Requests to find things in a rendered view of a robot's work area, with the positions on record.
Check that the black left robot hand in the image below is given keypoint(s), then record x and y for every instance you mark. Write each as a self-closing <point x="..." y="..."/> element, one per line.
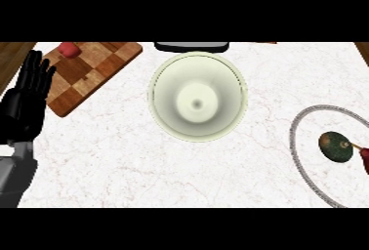
<point x="23" y="97"/>

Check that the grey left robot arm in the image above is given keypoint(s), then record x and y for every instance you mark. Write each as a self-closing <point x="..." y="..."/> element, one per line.
<point x="16" y="172"/>

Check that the cream ceramic bowl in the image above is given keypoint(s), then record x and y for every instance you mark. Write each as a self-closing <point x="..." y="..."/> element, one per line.
<point x="197" y="96"/>

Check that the green pear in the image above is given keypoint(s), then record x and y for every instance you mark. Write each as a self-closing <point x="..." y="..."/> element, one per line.
<point x="336" y="147"/>

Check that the checkered wooden cutting board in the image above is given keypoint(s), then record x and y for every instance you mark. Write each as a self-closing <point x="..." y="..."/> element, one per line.
<point x="85" y="74"/>

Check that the dark red fruit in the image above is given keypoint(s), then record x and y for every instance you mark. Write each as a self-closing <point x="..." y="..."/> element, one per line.
<point x="365" y="159"/>

